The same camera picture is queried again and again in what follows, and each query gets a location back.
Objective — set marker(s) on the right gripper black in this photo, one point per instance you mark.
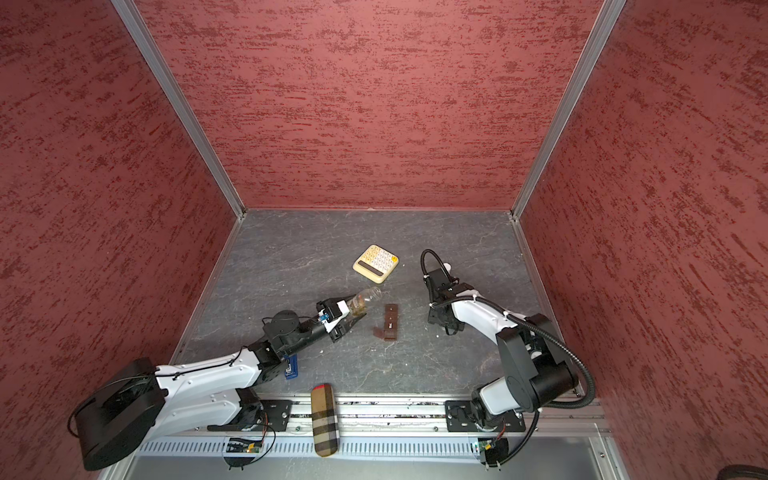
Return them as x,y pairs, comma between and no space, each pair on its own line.
433,318

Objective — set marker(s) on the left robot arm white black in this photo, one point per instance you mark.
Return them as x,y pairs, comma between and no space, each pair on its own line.
144,401

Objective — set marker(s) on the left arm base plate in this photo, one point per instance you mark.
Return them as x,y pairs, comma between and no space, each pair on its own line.
261,417

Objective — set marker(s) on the brown weekly pill organizer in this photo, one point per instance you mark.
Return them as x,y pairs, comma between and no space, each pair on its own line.
389,330

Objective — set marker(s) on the left corner aluminium profile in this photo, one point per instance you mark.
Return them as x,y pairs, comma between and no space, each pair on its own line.
131,18

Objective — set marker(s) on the clear amber pill bottle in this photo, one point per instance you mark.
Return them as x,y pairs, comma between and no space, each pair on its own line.
364,300

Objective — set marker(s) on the yellow calculator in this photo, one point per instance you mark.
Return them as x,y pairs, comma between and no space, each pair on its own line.
376,264

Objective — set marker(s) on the left circuit board with wires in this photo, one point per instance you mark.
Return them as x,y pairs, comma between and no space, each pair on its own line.
242,452

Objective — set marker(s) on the plaid glasses case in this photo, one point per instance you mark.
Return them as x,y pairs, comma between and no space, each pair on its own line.
325,427

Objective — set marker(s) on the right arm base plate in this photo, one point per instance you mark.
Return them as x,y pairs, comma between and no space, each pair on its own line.
463,416

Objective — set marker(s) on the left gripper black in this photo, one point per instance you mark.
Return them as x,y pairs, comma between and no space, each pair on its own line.
335,335

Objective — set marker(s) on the right corner aluminium profile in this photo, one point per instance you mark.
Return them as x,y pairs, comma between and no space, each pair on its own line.
599,34

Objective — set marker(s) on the right circuit board with wires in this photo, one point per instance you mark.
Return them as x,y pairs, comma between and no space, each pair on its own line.
497,452

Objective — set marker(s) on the corner aluminium profile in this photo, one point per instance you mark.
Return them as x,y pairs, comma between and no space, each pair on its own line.
131,18
599,34

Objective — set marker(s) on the circuit board with wires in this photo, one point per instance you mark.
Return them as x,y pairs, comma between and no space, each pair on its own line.
497,452
242,452

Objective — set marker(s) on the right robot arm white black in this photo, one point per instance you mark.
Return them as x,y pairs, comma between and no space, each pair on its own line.
536,370

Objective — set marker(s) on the aluminium front rail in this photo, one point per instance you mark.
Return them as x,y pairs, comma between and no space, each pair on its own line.
402,428

